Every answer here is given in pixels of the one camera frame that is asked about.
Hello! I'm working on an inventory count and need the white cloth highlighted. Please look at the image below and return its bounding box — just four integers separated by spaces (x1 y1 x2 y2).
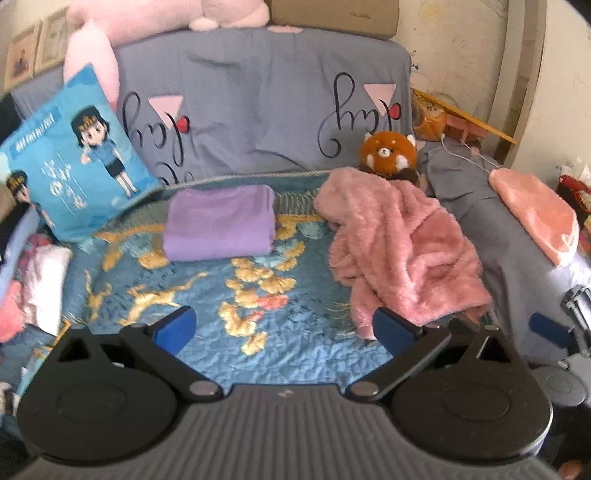
23 244 72 335

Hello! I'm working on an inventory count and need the framed picture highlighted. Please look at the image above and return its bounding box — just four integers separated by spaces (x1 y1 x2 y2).
4 23 38 90
34 7 72 75

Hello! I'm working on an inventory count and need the pink plush toy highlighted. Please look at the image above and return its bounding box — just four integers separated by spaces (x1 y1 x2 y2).
65 0 271 112

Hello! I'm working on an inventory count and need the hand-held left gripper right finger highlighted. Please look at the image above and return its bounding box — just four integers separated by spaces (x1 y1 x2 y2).
346 307 522 401

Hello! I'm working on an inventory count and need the beige headboard cushion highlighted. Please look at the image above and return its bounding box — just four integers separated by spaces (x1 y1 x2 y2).
270 0 400 40

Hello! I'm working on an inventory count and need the yellow stick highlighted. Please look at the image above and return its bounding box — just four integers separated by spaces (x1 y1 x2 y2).
411 88 517 145

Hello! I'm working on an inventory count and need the purple sweatshirt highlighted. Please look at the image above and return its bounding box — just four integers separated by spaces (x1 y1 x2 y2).
164 185 276 262

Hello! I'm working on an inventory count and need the red panda plush toy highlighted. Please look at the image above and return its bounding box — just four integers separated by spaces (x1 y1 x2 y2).
360 130 421 188

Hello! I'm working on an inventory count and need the blue floral quilted blanket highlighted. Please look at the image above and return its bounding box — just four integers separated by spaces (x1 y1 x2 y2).
0 171 499 416

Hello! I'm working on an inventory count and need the pink cloth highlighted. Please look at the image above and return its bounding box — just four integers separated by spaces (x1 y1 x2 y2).
0 281 24 342

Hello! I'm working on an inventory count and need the pink fluffy garment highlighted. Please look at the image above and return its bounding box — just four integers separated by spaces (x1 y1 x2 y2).
314 167 492 340

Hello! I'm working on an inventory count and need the grey bed sheet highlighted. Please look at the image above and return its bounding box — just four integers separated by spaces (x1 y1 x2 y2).
418 138 591 365

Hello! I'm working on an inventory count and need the red knitted item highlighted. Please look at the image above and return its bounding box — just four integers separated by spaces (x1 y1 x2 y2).
556 168 591 213

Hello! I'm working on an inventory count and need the white cable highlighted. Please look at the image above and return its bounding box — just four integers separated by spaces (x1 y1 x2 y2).
441 134 504 176

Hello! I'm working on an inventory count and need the grey printed sofa cover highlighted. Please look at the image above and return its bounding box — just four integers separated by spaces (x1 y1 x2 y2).
11 28 411 185

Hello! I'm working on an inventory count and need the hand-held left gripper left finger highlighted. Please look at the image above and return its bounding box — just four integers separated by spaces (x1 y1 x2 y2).
48 305 225 401

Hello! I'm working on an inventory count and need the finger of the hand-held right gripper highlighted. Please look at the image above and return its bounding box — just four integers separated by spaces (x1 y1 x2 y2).
529 285 591 357

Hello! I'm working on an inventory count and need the orange bag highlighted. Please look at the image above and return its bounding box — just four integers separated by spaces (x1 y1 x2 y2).
411 90 448 141

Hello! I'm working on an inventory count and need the pink box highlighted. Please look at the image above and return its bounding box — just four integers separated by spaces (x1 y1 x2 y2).
445 115 485 144

